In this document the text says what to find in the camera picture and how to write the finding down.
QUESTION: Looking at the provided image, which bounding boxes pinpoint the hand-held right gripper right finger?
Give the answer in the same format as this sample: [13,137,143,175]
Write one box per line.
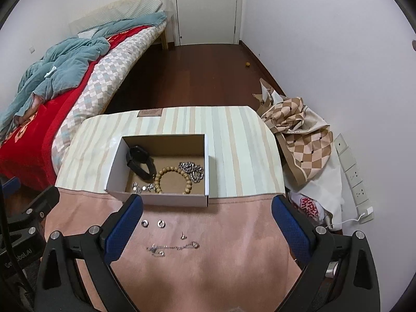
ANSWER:
[271,194,381,312]

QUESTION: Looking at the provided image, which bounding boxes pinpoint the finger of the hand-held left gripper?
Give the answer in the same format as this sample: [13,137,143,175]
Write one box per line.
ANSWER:
[5,185,61,239]
[0,176,22,199]

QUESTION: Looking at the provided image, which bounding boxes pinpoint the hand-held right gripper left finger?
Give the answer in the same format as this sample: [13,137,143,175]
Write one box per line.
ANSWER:
[34,194,144,312]

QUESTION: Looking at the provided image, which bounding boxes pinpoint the white cardboard box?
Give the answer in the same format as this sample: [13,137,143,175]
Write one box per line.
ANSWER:
[105,133,209,208]

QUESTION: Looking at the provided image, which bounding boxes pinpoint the thin silver chain bracelet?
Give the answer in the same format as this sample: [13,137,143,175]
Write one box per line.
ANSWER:
[146,240,200,257]

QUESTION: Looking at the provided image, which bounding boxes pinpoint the white bag with red print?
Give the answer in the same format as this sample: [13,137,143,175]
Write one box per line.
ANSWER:
[289,190,332,231]

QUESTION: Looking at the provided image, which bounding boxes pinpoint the small silver earrings cluster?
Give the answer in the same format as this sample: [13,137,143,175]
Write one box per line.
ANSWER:
[132,182,155,194]

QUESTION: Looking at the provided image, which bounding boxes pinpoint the red blanket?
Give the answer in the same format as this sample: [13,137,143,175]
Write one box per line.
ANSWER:
[0,26,153,191]

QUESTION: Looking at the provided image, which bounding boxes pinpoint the black wrist watch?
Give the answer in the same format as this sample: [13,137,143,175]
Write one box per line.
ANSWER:
[126,146,157,183]

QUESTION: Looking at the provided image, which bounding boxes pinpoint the white power strip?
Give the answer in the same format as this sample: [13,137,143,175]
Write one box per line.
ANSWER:
[334,133,374,224]

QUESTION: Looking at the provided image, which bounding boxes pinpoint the striped tablecloth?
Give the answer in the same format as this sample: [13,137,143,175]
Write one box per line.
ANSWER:
[55,106,287,199]

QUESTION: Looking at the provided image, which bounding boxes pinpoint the brown checkered cloth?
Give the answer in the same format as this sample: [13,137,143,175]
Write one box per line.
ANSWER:
[253,78,335,183]

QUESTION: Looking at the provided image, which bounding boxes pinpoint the teal blanket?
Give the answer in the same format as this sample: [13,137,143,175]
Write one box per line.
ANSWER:
[0,11,167,127]

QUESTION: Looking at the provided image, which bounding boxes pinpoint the checkered quilt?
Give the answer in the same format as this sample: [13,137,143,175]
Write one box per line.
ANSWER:
[52,24,163,166]

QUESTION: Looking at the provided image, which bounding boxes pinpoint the bed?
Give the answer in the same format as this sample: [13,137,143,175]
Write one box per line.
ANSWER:
[0,0,170,191]

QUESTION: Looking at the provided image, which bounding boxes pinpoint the light checkered pillow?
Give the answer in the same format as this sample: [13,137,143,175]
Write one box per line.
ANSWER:
[130,0,163,18]

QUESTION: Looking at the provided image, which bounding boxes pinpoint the white door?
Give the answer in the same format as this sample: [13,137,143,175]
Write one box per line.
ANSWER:
[169,0,244,47]

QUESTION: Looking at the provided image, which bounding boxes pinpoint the wooden bead bracelet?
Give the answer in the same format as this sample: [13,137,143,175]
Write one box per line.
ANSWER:
[153,166,193,196]

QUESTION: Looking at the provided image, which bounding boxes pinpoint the white charger with cable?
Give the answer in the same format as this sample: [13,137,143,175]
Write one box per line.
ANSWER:
[325,209,374,231]

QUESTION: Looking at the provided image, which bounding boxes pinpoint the silver chain necklace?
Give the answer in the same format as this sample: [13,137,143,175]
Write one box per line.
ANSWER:
[178,161,205,183]

